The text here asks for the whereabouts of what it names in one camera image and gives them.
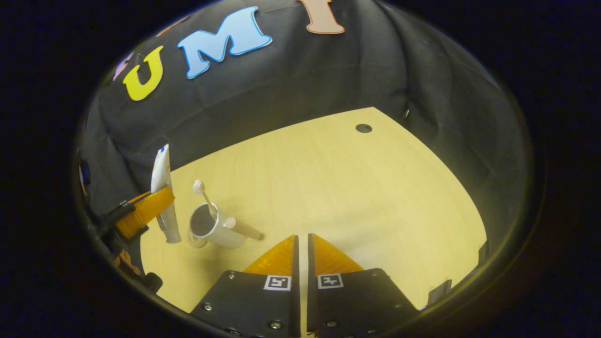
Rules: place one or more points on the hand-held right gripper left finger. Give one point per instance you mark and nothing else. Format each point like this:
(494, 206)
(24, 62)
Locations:
(296, 305)

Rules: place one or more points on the white toothpaste tube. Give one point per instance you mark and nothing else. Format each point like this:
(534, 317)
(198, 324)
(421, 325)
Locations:
(162, 169)

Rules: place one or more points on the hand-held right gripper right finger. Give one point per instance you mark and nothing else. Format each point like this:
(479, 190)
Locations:
(311, 305)

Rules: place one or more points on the black backdrop cloth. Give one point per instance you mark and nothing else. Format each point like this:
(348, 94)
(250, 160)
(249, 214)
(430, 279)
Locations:
(328, 75)

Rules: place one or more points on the round cork coaster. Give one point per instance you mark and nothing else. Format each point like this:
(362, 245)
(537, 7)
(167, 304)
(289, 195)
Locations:
(195, 241)

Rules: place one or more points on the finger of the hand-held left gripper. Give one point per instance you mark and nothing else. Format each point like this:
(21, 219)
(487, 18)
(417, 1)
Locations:
(148, 209)

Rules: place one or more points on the beige toothbrush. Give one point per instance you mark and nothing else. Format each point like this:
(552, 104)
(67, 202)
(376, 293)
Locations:
(203, 192)

